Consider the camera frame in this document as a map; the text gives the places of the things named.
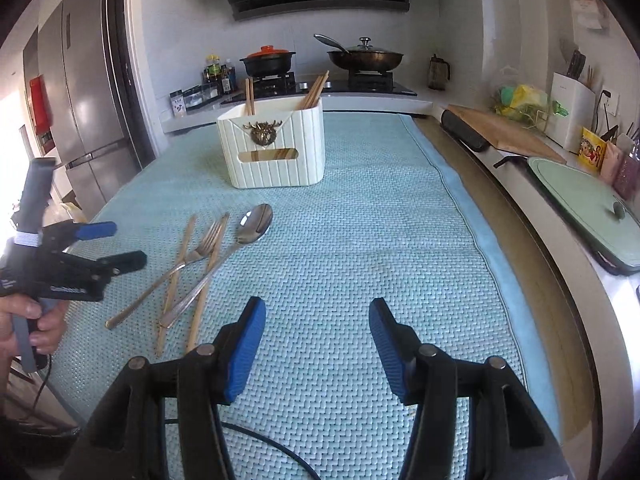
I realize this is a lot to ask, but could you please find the silver spoon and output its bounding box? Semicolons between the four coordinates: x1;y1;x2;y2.
160;204;273;328

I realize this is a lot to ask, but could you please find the grey refrigerator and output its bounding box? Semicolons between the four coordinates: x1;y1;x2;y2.
37;0;154;218

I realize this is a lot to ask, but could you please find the yellow green bag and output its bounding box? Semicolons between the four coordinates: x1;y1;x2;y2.
494;84;570;129

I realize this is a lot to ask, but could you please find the yellow snack packet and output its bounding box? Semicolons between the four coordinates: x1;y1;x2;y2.
578;128;606;174

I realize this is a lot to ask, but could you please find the thin wooden chopstick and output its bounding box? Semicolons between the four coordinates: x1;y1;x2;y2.
297;70;330;110

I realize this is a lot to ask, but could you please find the person's left hand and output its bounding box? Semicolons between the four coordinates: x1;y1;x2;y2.
0;292;68;386

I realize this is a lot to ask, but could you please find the black pot orange lid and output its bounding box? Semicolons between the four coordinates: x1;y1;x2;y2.
241;46;295;78

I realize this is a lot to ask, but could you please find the sauce bottles group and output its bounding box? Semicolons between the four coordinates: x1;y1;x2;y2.
203;54;238;96

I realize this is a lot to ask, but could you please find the silver fork gold handle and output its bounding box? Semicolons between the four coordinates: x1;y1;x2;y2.
105;214;229;330

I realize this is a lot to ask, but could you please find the green electric griddle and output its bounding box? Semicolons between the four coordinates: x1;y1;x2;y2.
494;155;640;275

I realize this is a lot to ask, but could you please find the dark glass kettle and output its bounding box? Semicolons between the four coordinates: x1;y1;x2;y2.
427;54;451;91

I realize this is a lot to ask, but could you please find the white knife block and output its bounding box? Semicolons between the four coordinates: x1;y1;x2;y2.
544;73;596;154

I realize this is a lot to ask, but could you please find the light blue woven mat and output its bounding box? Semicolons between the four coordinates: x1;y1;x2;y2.
50;113;561;479

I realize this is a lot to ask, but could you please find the white-lid spice jar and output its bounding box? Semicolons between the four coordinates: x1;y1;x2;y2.
169;90;186;118

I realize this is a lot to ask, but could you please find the black gas stove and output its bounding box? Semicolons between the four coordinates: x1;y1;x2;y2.
219;70;419;106

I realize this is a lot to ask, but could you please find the black wok glass lid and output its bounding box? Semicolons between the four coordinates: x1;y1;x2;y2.
314;34;404;74

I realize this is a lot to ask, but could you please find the cream utensil holder box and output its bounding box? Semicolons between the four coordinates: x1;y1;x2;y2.
217;96;326;188

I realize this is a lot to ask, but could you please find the wooden cutting board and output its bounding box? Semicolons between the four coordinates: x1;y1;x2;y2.
440;104;566;165

